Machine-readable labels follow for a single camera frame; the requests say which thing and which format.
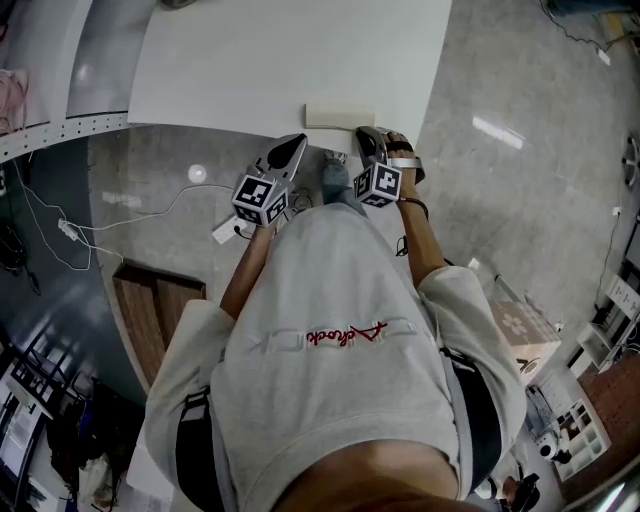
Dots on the pink bag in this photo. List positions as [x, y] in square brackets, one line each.
[12, 100]

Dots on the person's right jeans leg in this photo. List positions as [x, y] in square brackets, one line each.
[340, 187]

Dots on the person's left forearm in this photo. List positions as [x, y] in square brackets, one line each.
[247, 270]

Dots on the white perforated metal shelf rack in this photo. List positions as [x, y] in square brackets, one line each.
[45, 132]

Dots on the white table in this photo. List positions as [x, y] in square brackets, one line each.
[280, 65]

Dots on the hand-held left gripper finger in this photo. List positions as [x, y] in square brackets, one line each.
[264, 156]
[297, 165]

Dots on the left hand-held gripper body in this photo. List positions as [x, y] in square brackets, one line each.
[257, 197]

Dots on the patterned cardboard box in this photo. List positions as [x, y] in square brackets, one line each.
[525, 335]

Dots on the beige glasses case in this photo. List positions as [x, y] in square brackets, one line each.
[340, 115]

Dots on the person's right shoe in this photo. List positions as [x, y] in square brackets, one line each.
[336, 156]

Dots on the white office chair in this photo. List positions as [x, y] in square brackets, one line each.
[632, 160]

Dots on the white cubby shelf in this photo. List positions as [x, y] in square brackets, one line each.
[585, 440]

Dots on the person's right hand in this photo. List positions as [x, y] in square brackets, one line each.
[412, 182]

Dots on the person's right forearm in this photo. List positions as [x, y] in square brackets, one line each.
[422, 240]

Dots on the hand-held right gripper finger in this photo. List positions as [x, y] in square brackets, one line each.
[381, 145]
[361, 152]

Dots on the brown wooden board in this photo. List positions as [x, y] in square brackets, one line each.
[140, 320]

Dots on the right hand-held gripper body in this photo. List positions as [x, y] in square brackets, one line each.
[380, 182]

